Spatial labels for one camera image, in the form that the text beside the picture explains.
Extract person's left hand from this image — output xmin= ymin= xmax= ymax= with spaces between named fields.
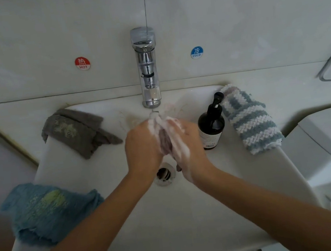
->
xmin=120 ymin=117 xmax=169 ymax=190

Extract person's right hand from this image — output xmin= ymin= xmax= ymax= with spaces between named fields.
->
xmin=164 ymin=113 xmax=219 ymax=191

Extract brown cloth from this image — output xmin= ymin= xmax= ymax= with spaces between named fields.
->
xmin=146 ymin=108 xmax=193 ymax=169

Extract pink white striped cloth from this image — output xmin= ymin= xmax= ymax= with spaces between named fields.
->
xmin=218 ymin=82 xmax=242 ymax=97

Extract white ceramic sink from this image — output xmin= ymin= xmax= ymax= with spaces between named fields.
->
xmin=0 ymin=73 xmax=327 ymax=251

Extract blue stained cloth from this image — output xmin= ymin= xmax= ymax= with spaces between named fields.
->
xmin=0 ymin=173 xmax=111 ymax=251

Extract person's left forearm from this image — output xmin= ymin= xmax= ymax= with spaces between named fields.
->
xmin=0 ymin=171 xmax=164 ymax=251

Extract person's right forearm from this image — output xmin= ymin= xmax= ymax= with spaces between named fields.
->
xmin=195 ymin=152 xmax=331 ymax=251

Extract metal sink drain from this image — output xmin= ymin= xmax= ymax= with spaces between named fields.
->
xmin=153 ymin=162 xmax=179 ymax=188

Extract black pump soap bottle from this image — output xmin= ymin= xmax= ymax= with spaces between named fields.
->
xmin=194 ymin=91 xmax=231 ymax=152

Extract chrome faucet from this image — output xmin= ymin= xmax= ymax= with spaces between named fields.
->
xmin=129 ymin=26 xmax=165 ymax=110

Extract blue round sticker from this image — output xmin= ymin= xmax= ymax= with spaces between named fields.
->
xmin=189 ymin=45 xmax=205 ymax=60

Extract red round sticker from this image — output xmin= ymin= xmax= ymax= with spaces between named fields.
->
xmin=73 ymin=55 xmax=92 ymax=72

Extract white toilet tank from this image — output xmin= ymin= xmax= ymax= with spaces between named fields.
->
xmin=277 ymin=106 xmax=331 ymax=192

